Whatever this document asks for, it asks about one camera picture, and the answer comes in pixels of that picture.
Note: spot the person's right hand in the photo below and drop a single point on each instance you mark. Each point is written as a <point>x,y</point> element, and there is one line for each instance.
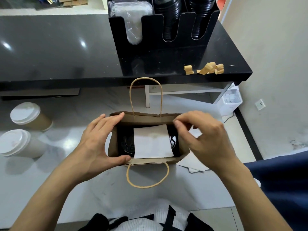
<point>211,142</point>

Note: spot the person's right forearm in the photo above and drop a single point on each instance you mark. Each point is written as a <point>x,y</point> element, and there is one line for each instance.
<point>255,199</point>

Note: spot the row of tan tape strips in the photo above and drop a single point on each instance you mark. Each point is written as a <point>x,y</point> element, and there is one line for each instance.
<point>188,70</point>

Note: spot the tan coffee cup white lid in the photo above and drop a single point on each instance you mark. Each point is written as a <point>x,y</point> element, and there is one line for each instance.
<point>26,114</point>

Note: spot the black lid coffee cup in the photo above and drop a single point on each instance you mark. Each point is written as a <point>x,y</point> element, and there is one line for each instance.
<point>174,144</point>
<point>126,142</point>

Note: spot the brown paper bag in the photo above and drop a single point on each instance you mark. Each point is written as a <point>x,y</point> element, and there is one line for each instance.
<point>144,117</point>

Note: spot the black body harness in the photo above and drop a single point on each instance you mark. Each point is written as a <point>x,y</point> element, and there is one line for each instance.
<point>94,223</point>

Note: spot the stack of white paper sheets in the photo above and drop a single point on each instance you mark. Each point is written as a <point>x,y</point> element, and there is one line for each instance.
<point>195,163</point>

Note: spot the person's left hand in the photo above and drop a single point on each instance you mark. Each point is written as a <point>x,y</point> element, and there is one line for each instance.
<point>96,151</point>

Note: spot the person's left forearm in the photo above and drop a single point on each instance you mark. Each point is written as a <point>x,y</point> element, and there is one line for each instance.
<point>53,199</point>

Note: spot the single white paper napkin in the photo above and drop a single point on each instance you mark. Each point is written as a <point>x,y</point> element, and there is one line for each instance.
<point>154,142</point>

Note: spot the person's white shirt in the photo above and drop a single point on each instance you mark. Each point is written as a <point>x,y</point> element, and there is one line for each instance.
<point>139,216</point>

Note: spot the black acrylic organizer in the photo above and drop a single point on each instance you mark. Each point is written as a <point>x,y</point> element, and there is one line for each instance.
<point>159,57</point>

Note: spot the red banner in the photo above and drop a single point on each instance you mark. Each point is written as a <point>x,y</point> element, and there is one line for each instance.
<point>220,3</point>

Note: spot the white wall socket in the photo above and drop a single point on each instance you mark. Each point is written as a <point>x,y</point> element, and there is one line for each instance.
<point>260,104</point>

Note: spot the plastic wrapped white pack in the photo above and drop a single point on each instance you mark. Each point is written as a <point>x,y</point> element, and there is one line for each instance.
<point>131,19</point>

